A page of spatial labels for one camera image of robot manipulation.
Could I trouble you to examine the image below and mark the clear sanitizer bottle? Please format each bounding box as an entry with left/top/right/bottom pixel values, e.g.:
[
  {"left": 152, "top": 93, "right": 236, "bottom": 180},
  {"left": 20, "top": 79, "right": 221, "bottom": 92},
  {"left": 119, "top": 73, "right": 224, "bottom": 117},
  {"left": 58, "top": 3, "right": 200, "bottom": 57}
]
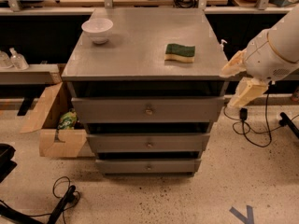
[{"left": 9, "top": 48, "right": 29, "bottom": 70}]

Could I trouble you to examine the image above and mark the grey bottom drawer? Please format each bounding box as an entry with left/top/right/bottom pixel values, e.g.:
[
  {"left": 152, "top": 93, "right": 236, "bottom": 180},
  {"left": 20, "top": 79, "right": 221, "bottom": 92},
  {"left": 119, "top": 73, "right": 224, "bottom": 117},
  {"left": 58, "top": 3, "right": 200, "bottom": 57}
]
[{"left": 95, "top": 159, "right": 201, "bottom": 175}]

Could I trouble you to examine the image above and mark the brown cardboard box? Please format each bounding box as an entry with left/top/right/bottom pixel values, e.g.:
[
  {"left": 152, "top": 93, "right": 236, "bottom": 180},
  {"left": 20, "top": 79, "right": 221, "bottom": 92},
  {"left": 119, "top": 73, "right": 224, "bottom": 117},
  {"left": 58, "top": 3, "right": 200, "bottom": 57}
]
[{"left": 20, "top": 82, "right": 91, "bottom": 158}]

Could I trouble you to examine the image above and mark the green snack bag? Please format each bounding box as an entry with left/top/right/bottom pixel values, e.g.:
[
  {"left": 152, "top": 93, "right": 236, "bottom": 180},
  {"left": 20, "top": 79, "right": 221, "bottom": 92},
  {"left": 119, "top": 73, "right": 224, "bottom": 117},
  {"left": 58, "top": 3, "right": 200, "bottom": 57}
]
[{"left": 57, "top": 109, "right": 78, "bottom": 130}]

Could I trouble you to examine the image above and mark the black stand leg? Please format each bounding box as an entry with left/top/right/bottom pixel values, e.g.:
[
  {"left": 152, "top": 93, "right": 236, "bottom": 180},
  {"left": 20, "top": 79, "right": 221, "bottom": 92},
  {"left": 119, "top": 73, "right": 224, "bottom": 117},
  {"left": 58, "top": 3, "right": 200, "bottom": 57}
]
[{"left": 279, "top": 112, "right": 299, "bottom": 139}]

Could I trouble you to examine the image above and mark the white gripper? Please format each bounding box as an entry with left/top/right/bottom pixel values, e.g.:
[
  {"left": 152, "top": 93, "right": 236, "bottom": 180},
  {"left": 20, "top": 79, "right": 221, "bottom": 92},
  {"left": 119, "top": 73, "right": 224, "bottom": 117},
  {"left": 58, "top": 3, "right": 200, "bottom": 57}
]
[{"left": 221, "top": 29, "right": 299, "bottom": 108}]

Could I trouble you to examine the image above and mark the clear plastic bottle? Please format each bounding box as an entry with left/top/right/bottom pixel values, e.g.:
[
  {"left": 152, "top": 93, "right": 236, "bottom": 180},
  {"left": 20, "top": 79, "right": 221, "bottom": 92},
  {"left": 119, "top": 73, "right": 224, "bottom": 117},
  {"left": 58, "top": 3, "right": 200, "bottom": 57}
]
[{"left": 0, "top": 50, "right": 13, "bottom": 69}]

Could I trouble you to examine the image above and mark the black floor cable bundle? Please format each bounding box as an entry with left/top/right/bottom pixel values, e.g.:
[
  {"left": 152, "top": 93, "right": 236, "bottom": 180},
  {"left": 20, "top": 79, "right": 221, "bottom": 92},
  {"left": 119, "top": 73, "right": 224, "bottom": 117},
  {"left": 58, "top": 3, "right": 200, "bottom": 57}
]
[{"left": 0, "top": 175, "right": 82, "bottom": 224}]

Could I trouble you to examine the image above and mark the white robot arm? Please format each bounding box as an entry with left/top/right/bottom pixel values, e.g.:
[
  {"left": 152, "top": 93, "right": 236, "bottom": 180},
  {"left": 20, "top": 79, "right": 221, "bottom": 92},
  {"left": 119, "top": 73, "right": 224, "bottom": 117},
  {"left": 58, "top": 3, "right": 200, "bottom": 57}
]
[{"left": 221, "top": 6, "right": 299, "bottom": 108}]

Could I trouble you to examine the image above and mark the white pump dispenser bottle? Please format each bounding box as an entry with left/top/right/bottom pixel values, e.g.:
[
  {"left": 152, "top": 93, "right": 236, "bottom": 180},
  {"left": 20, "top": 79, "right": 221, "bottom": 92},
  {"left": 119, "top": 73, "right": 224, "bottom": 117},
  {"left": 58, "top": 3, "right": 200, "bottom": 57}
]
[{"left": 220, "top": 39, "right": 228, "bottom": 50}]

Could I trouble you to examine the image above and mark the black chair base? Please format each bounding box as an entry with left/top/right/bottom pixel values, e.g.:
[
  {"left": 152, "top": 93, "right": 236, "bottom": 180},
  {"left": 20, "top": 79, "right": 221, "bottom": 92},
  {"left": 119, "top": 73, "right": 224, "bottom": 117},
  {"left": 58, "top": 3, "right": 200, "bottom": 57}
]
[{"left": 0, "top": 143, "right": 17, "bottom": 183}]

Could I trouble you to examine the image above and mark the grey drawer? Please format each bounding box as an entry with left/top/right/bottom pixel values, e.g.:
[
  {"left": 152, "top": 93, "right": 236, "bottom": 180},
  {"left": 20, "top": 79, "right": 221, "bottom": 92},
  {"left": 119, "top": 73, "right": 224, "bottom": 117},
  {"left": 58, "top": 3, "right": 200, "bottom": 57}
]
[
  {"left": 87, "top": 133, "right": 209, "bottom": 153},
  {"left": 95, "top": 159, "right": 201, "bottom": 175},
  {"left": 72, "top": 97, "right": 223, "bottom": 123}
]

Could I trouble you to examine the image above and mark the grey top drawer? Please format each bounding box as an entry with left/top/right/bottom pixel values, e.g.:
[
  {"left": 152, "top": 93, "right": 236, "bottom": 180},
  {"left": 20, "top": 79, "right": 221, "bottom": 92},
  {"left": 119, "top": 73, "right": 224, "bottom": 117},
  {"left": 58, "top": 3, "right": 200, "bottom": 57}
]
[{"left": 72, "top": 97, "right": 223, "bottom": 123}]

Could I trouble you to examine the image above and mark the green yellow sponge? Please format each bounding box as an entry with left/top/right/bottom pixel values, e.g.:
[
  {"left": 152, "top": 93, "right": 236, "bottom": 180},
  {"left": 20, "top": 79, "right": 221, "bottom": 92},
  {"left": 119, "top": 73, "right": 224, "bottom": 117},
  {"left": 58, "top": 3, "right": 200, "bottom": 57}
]
[{"left": 164, "top": 43, "right": 195, "bottom": 63}]

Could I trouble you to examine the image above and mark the grey wooden drawer cabinet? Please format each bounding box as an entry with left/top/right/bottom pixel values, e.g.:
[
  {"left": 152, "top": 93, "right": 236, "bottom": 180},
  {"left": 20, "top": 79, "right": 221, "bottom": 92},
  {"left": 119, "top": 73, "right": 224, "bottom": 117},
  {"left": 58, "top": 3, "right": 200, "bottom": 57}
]
[{"left": 61, "top": 7, "right": 235, "bottom": 177}]

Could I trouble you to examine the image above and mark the white ceramic bowl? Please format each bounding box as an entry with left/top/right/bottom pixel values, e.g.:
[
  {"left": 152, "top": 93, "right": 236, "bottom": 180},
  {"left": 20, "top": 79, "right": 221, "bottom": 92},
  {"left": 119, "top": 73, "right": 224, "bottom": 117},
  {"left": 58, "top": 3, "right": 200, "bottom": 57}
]
[{"left": 81, "top": 18, "right": 113, "bottom": 44}]

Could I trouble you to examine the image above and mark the grey middle drawer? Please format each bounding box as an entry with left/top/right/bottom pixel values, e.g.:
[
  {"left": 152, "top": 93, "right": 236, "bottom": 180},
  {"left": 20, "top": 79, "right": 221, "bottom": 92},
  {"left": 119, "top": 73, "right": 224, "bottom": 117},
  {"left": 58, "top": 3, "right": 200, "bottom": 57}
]
[{"left": 87, "top": 133, "right": 209, "bottom": 153}]

